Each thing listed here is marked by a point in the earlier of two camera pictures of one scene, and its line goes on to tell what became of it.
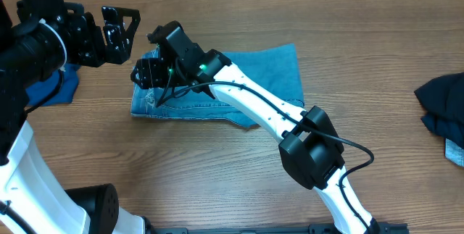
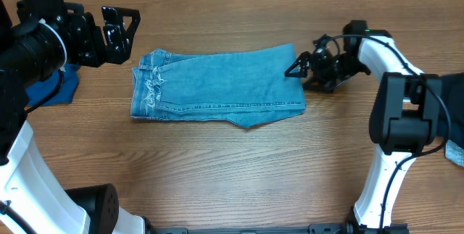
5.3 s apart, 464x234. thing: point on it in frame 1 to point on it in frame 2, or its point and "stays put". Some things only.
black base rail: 324,228 stays put
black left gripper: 90,37 stays put
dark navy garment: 443,99 stays put
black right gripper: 153,73 to 315,66
